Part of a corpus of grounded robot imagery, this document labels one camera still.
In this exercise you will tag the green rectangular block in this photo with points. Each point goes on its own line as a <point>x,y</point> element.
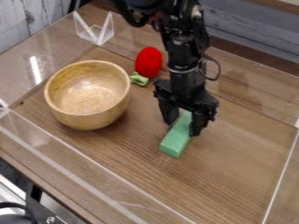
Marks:
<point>177,136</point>

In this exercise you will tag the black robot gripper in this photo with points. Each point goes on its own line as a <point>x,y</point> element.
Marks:
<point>183,92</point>

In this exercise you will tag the red plush strawberry toy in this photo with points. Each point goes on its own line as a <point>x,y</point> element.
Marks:
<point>148,62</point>

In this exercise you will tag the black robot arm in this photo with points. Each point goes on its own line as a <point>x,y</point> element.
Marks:
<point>177,19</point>

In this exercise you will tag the brown wooden bowl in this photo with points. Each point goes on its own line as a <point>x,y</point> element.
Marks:
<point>87,94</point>

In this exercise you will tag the black table leg bracket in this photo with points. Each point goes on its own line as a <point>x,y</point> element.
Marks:
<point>43,215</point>

